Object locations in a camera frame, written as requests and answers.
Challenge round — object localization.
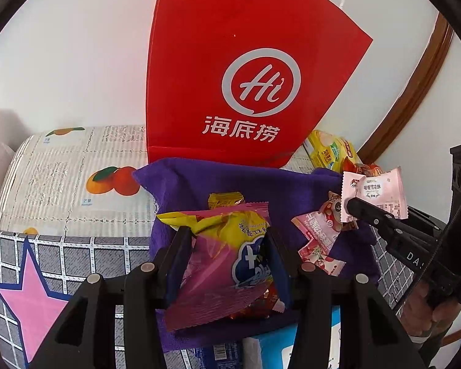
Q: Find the pale pink nougat packet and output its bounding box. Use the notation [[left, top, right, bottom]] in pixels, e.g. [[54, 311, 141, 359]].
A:
[[341, 167, 408, 223]]

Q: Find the pink yellow snack bag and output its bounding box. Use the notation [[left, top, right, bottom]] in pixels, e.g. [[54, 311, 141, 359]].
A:
[[157, 202, 272, 331]]

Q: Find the panda pink snack packet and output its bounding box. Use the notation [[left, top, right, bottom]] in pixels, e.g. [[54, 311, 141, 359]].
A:
[[291, 192, 358, 276]]

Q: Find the yellow triangular snack packet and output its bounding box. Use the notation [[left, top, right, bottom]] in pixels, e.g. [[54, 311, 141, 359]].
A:
[[208, 192, 245, 209]]

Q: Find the dark blue snack packet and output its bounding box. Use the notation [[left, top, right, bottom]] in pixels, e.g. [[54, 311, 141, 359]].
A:
[[195, 341, 244, 369]]

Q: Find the red candy packet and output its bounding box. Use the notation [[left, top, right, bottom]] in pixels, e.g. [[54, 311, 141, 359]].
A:
[[230, 283, 286, 319]]

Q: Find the person right hand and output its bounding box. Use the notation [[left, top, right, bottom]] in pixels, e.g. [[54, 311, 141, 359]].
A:
[[400, 281, 461, 336]]

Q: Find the orange chips bag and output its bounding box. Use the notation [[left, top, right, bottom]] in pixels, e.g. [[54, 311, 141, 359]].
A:
[[342, 157, 384, 177]]

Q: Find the purple towel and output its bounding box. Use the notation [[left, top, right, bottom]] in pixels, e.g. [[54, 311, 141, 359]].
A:
[[132, 157, 381, 352]]

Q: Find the yellow chips bag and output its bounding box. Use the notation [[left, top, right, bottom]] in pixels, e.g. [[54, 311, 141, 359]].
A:
[[304, 130, 362, 173]]

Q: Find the blue tissue box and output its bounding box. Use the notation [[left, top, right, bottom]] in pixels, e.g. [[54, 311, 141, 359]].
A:
[[242, 307, 341, 369]]

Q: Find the checkered grey tablecloth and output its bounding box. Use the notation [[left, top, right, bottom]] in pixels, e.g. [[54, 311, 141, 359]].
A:
[[0, 232, 424, 368]]

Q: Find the fruit print white cloth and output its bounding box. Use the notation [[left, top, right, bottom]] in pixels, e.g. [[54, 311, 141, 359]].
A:
[[0, 124, 317, 238]]

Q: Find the pink star sticker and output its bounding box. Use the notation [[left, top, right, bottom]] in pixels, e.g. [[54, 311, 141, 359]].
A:
[[0, 238, 71, 367]]

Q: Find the red paper shopping bag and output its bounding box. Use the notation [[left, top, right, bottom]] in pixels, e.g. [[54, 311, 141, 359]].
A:
[[146, 0, 372, 168]]

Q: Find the brown wooden door frame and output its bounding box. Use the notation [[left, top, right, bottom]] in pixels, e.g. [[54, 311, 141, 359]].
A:
[[358, 13, 454, 164]]

